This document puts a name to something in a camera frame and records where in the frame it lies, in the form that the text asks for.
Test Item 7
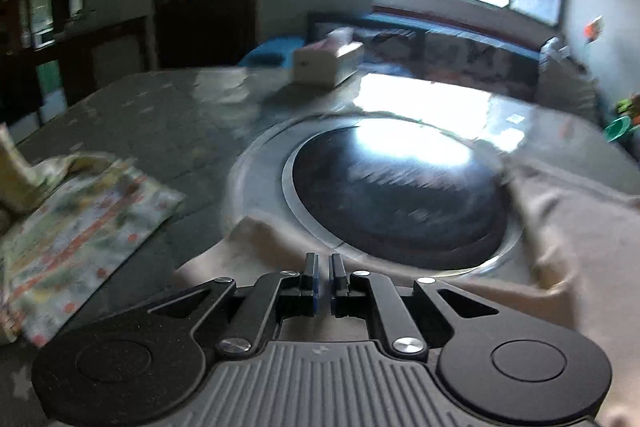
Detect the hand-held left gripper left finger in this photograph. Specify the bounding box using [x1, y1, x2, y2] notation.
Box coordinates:
[147, 252, 321, 359]

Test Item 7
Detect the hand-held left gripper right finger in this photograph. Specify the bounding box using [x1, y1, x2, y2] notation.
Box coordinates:
[328, 252, 501, 360]

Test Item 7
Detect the cream garment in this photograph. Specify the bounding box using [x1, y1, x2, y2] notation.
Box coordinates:
[172, 157, 640, 427]

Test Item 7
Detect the round black built-in hob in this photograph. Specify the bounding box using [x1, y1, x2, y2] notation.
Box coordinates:
[227, 114, 526, 280]

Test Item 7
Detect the white tissue box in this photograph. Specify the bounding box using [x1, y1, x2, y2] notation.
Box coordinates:
[291, 27, 366, 88]

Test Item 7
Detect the grey quilted star tablecloth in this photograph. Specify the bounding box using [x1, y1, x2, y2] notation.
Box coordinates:
[0, 67, 640, 427]

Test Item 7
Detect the floral patterned cloth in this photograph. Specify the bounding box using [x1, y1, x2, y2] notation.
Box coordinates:
[0, 124, 186, 348]

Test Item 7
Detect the blue sofa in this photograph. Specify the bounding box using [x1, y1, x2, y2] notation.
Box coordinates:
[240, 9, 601, 108]

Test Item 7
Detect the grey pillow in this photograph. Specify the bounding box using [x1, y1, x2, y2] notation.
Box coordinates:
[537, 57, 601, 122]

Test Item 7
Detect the green plastic basin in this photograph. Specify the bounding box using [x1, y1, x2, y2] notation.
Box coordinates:
[602, 114, 633, 142]

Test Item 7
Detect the colourful pinwheel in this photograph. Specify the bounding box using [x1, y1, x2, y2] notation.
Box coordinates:
[582, 16, 606, 42]

